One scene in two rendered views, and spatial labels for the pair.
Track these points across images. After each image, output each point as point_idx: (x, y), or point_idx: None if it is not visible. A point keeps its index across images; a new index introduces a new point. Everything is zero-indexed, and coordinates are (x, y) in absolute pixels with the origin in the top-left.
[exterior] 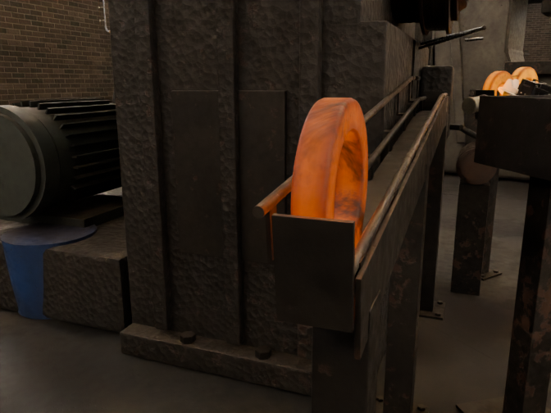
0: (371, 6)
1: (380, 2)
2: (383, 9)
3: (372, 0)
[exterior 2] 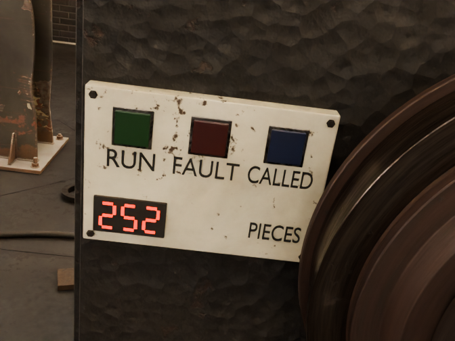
0: (161, 336)
1: (249, 331)
2: (277, 340)
3: (167, 327)
